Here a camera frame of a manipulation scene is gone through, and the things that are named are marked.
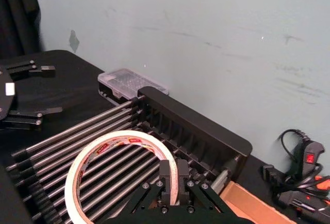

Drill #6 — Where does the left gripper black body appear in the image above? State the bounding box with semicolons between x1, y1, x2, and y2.
0;63;17;122

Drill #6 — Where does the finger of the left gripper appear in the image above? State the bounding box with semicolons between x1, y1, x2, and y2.
4;59;56;78
1;106;63;132

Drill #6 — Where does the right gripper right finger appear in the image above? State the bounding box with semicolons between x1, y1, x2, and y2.
176;158;230;214

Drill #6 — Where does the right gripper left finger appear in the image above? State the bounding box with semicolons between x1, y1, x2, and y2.
123;158;172;214

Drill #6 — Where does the roll of white tape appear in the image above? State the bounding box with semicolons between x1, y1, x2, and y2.
64;130;179;224

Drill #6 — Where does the black rack with steel bars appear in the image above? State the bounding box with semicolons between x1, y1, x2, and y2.
5;86;252;224

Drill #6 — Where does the dark hanging curtain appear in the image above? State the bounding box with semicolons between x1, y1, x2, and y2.
0;0;42;60

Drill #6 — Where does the shallow brown cardboard tray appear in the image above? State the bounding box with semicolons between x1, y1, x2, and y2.
219;181;294;224

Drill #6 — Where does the clear plastic case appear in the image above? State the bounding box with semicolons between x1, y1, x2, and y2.
97;68;170;106

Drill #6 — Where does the black corded tool red switch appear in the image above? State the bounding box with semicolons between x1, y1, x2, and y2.
262;129;330;224

